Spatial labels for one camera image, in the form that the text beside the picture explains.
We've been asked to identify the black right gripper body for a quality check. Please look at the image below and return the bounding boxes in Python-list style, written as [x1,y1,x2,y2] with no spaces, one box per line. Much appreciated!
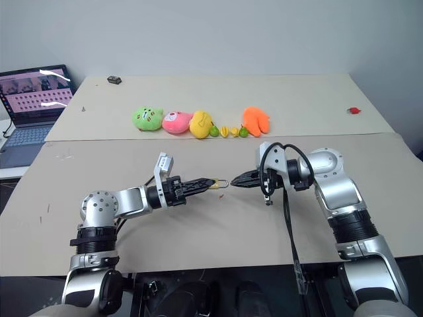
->
[259,167,284,207]

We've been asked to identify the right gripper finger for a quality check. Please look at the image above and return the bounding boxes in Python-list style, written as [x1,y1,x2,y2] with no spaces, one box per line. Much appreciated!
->
[231,178,262,190]
[230,169,262,184]

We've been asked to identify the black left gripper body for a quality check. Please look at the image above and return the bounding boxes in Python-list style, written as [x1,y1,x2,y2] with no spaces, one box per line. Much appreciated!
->
[161,176,188,208]

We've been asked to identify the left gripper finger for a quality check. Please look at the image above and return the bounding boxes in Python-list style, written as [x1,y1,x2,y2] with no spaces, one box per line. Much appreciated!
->
[184,184,213,196]
[183,177,213,188]

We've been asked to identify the orange plush toy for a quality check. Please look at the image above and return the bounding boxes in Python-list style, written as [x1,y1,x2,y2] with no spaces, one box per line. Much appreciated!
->
[243,106,270,137]

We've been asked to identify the yellow plush toy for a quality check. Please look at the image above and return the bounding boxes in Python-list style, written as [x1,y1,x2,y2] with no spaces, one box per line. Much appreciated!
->
[188,110,214,139]

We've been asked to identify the pink plush toy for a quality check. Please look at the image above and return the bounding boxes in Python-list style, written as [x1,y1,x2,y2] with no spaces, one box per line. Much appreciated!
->
[161,110,194,135]

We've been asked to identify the green plush toy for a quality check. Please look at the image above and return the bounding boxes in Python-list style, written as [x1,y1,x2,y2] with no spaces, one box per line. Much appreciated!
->
[132,105,165,132]

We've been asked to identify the open grey laptop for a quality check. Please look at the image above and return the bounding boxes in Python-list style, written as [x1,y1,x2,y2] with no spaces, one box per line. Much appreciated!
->
[0,64,77,169]

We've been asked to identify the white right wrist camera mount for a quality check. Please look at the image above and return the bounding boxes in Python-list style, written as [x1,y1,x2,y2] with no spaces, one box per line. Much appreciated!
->
[254,141,289,190]

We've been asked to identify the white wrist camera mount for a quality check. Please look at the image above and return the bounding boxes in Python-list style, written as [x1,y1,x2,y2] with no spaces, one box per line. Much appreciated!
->
[254,141,289,190]
[152,151,175,209]

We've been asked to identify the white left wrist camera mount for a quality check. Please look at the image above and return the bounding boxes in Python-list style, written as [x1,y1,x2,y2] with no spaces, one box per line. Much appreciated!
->
[152,151,175,209]

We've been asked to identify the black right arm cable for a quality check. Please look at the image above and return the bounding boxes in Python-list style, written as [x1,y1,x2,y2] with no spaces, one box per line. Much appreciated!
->
[258,142,315,295]

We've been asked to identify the black metal frame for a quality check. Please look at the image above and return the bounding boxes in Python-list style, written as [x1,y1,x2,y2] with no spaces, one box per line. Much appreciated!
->
[125,264,351,317]

